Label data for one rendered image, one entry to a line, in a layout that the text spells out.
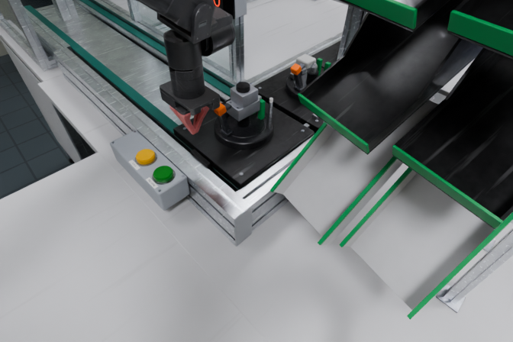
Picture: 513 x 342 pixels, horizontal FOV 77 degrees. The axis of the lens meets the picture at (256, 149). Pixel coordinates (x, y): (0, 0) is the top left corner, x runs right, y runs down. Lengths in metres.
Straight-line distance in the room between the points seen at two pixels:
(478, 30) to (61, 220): 0.80
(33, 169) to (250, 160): 1.84
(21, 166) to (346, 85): 2.18
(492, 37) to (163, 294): 0.61
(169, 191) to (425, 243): 0.47
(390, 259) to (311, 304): 0.18
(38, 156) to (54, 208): 1.60
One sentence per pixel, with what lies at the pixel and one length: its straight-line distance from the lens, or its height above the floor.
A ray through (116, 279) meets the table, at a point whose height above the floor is 0.86.
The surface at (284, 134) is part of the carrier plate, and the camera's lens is 0.76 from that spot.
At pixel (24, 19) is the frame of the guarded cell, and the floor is 1.04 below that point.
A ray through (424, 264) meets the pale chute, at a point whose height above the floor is 1.03.
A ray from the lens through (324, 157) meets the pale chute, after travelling 0.59.
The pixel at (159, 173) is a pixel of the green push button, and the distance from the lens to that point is 0.69.
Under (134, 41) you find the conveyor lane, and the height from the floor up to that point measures 0.92.
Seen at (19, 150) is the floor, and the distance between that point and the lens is 2.57.
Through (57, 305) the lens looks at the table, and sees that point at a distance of 0.74.
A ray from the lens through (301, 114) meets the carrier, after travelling 0.83.
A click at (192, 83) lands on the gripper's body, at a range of 0.56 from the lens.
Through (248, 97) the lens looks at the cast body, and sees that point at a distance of 0.69.
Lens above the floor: 1.47
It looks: 44 degrees down
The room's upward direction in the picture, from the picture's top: 2 degrees clockwise
